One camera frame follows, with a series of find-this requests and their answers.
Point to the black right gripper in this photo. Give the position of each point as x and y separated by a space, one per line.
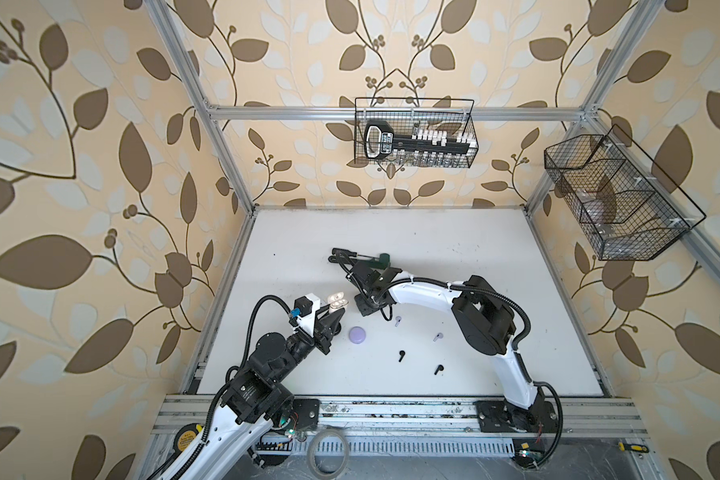
361 306

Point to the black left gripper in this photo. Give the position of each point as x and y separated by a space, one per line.
320 336

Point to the cream earbud charging case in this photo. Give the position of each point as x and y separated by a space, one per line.
337 301

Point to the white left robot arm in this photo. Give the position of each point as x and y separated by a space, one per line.
253 401

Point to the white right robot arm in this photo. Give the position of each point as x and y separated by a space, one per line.
491 324

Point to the purple earbud charging case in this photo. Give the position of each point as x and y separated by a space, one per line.
357 335

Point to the grey tape roll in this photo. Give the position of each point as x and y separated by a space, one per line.
328 454

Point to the yellow tape measure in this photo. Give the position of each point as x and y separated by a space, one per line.
185 436

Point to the small yellow black screwdriver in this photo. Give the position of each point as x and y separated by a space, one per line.
634 447

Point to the green black-handled hand tool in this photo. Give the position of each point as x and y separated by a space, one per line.
382 261

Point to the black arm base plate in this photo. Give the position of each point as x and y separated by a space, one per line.
301 414

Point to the socket set rail in basket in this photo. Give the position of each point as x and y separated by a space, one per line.
381 141

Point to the black wire basket back wall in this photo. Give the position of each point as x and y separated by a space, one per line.
452 115

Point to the black wire basket wall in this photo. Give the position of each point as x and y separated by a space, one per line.
629 207
452 115

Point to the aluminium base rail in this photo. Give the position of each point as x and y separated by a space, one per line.
584 417

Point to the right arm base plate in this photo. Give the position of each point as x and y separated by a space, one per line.
496 416

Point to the black wire basket right wall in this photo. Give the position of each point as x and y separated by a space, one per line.
629 207

